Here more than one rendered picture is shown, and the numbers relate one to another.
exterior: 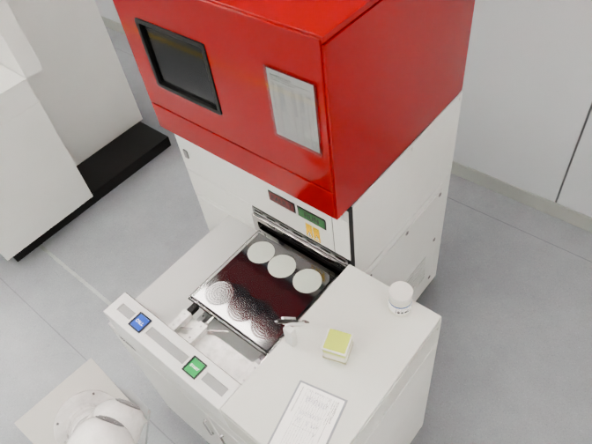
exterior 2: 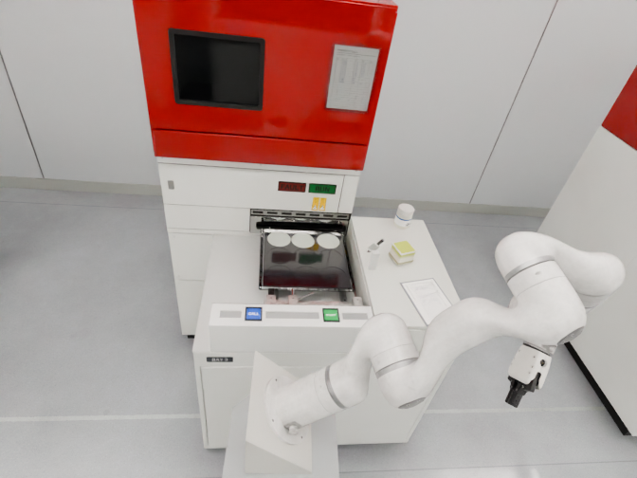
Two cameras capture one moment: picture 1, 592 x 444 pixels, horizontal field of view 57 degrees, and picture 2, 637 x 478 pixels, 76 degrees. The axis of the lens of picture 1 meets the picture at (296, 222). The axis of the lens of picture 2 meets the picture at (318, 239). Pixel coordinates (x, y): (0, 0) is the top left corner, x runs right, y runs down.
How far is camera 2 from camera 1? 1.31 m
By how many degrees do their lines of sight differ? 41
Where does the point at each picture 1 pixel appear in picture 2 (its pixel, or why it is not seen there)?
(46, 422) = (263, 425)
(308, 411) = (423, 294)
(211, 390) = (358, 320)
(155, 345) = (285, 321)
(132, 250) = (33, 360)
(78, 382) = (261, 376)
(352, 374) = (420, 266)
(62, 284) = not seen: outside the picture
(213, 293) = (275, 276)
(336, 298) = (366, 235)
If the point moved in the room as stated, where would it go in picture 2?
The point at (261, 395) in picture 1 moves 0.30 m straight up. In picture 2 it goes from (390, 303) to (411, 238)
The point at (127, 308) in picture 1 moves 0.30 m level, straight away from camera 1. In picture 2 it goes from (228, 312) to (140, 295)
